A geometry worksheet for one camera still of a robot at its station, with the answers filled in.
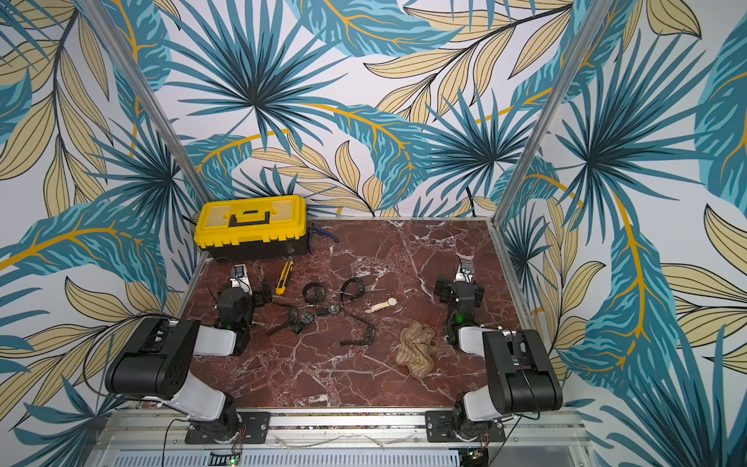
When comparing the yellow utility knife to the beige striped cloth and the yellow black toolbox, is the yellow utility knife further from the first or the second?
the beige striped cloth

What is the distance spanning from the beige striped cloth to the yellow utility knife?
43 centimetres

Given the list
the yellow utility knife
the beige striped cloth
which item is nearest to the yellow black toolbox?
the yellow utility knife

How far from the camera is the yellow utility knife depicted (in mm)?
994

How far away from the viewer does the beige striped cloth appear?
0.84 metres
